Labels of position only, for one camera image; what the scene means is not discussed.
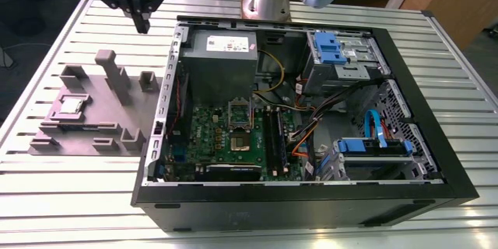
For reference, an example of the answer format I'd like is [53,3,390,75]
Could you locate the CPU with silver top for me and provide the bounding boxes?
[58,97,86,115]

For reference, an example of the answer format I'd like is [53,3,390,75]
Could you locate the CPU socket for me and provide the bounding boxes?
[228,131,255,153]

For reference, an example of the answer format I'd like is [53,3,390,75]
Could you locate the grey power supply unit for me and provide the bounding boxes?
[180,29,260,107]

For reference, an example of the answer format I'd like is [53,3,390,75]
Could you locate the grey parts rack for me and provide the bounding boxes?
[29,49,164,157]

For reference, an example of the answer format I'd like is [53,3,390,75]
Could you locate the metal socket cover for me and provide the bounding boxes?
[227,97,256,132]

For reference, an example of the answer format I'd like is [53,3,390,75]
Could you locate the RAM stick with white label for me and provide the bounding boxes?
[58,124,103,132]

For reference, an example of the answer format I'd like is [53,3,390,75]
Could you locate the blue disk carrier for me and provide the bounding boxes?
[314,31,349,65]
[337,139,414,157]

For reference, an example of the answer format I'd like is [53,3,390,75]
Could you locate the green motherboard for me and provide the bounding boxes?
[166,97,309,183]

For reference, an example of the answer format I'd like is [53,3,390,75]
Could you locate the metal drive cage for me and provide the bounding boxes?
[302,29,393,96]

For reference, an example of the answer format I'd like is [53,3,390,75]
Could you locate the black RAM slot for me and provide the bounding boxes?
[267,106,283,174]
[274,106,288,174]
[262,106,276,174]

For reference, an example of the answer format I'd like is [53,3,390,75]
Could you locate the black graphics card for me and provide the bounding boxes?
[194,162,262,183]

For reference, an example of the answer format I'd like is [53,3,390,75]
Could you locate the black PC case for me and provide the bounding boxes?
[130,14,481,234]

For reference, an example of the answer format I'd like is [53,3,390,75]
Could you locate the metal disk bay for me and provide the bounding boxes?
[333,136,445,181]

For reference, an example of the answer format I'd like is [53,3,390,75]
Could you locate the yellow wire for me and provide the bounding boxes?
[255,49,287,94]

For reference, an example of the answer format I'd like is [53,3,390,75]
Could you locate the black wire bundle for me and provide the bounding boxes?
[290,81,385,145]

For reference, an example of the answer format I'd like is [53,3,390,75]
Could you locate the orange wire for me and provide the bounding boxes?
[290,126,313,159]

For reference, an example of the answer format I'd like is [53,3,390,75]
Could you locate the blue flat wire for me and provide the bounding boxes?
[365,108,390,148]

